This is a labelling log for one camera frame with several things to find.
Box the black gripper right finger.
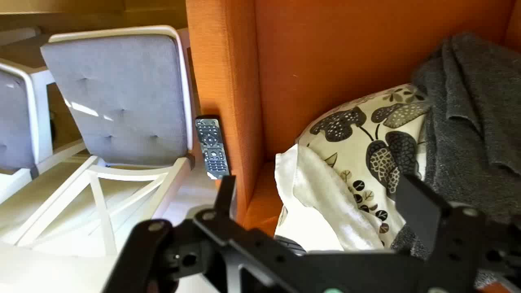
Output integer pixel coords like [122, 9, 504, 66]
[392, 173, 452, 253]

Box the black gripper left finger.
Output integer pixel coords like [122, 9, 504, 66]
[211, 175, 237, 220]

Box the white cloth towel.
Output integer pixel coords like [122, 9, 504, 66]
[272, 142, 397, 254]

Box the grey remote control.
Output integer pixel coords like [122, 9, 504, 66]
[193, 116, 231, 181]

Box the cream pillow with black floral print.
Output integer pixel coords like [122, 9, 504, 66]
[294, 84, 433, 237]

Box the dark grey knit blanket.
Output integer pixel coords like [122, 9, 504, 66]
[389, 33, 521, 258]

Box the white wooden chair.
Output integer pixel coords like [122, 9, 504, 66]
[0, 56, 88, 207]
[0, 25, 198, 263]

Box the orange fabric sofa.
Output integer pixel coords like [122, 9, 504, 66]
[184, 0, 521, 293]

